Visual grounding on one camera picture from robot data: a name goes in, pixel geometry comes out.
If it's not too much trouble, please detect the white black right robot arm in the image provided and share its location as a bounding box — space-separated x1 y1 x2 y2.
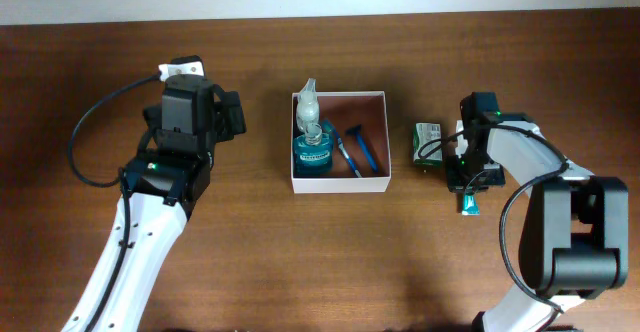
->
446 92 629 331

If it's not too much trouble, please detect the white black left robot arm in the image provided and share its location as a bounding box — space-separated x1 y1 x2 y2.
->
64 74 247 331

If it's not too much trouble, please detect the green red toothpaste tube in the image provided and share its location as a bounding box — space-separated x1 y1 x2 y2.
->
461 194 480 216

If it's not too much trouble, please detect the blue disposable razor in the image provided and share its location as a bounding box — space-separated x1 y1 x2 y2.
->
346 124 379 173

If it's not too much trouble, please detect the green white soap packet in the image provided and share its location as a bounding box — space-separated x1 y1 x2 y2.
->
413 122 443 167

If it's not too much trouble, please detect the pink open cardboard box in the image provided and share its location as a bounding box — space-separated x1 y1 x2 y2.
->
290 91 392 194

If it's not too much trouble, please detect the blue white toothbrush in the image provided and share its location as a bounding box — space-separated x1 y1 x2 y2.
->
321 119 362 178

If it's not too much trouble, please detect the green Listerine mouthwash bottle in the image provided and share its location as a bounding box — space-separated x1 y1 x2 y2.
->
292 123 333 177

